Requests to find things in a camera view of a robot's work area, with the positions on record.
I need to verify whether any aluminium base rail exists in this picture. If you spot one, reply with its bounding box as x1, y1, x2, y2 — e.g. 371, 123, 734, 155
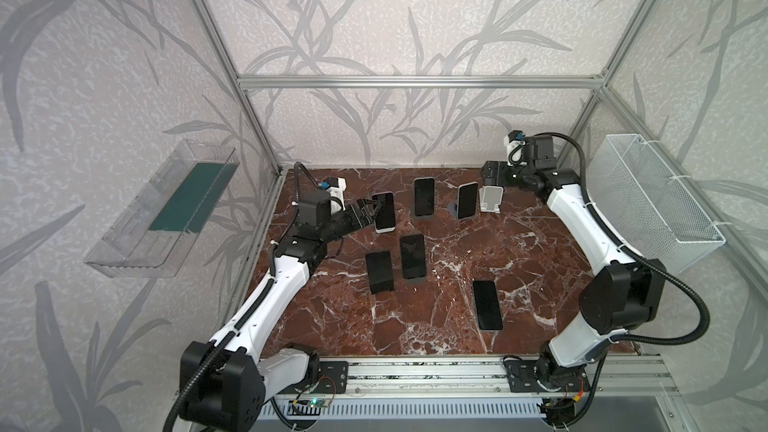
321, 354, 680, 399

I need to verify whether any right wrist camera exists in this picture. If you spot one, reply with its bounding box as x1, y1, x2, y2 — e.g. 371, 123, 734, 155
505, 130, 527, 166

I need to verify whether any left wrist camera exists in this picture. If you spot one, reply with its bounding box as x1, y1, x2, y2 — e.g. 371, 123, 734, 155
320, 177, 347, 201

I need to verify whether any purple phone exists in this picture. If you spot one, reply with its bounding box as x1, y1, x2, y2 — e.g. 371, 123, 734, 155
372, 192, 397, 228

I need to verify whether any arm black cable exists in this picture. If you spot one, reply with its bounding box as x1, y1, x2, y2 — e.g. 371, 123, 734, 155
161, 161, 319, 432
509, 131, 712, 347

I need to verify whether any black phone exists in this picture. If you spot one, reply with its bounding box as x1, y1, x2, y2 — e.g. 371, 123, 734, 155
400, 234, 427, 281
472, 280, 503, 331

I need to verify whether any teal phone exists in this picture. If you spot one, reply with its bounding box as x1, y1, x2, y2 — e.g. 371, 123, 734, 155
413, 177, 435, 218

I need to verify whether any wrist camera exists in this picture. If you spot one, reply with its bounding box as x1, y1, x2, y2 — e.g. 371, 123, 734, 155
505, 130, 527, 166
320, 177, 347, 201

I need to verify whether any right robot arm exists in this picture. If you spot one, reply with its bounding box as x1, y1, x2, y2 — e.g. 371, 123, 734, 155
481, 130, 663, 391

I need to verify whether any silver phone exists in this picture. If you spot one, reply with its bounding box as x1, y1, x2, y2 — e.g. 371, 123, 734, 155
456, 182, 479, 220

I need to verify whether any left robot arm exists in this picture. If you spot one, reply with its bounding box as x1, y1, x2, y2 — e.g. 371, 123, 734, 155
163, 189, 382, 431

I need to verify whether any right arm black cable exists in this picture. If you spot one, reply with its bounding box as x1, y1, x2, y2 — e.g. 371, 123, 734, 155
509, 131, 712, 347

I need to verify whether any aluminium frame crossbar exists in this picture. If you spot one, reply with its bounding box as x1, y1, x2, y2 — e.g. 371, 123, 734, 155
237, 75, 602, 90

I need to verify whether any black folding phone stand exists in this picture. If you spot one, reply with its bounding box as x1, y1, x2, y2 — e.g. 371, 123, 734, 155
365, 251, 394, 294

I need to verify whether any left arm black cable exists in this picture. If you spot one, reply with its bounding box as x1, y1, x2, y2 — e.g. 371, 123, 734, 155
161, 161, 319, 432

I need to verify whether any white folding phone stand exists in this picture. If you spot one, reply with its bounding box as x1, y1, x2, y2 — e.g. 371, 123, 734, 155
479, 186, 504, 213

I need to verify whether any clear plastic wall bin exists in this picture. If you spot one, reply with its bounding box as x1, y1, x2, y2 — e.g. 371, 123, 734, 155
84, 139, 240, 279

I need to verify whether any white wire mesh basket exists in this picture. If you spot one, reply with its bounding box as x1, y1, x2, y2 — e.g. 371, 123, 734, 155
586, 134, 726, 274

